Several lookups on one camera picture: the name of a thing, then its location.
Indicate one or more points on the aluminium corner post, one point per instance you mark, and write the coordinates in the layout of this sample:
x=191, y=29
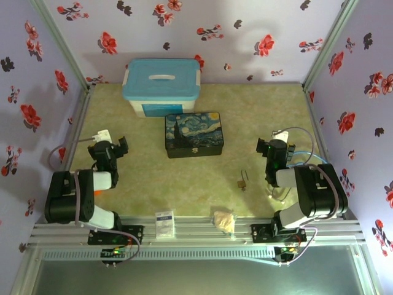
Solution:
x=330, y=46
x=61, y=46

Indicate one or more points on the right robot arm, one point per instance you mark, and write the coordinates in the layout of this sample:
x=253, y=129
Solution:
x=319, y=190

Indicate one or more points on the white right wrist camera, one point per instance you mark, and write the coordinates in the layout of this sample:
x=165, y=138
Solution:
x=281, y=136

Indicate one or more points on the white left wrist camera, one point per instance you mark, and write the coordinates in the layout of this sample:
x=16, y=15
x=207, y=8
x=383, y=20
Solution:
x=102, y=135

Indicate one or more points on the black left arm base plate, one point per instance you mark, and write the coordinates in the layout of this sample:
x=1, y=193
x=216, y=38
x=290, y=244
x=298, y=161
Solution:
x=136, y=235

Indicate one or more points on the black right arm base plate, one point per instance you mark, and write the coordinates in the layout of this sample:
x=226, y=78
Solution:
x=261, y=233

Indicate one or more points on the starry night print box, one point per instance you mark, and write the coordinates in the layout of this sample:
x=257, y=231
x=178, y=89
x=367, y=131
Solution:
x=193, y=132

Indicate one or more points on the brass padlock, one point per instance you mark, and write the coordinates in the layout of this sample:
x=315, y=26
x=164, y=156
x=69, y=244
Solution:
x=241, y=184

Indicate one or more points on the aluminium side rail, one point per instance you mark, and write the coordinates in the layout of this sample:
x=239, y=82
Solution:
x=78, y=123
x=322, y=138

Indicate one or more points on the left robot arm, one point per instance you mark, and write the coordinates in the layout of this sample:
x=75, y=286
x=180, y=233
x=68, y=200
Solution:
x=61, y=196

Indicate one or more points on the small white packet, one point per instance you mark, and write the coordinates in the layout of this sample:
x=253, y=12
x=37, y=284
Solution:
x=164, y=224

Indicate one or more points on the white storage box blue lid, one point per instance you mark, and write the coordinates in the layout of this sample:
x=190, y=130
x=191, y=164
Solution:
x=159, y=83

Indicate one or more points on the grey metal panel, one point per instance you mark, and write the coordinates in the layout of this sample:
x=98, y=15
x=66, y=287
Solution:
x=196, y=278

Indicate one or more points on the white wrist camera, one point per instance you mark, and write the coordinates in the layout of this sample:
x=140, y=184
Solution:
x=281, y=136
x=102, y=135

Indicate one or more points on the aluminium front beam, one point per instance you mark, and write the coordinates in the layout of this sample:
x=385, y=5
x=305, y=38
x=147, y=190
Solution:
x=196, y=229

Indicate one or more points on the clear bag with beige contents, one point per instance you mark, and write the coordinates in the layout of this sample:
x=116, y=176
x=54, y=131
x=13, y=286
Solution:
x=224, y=222

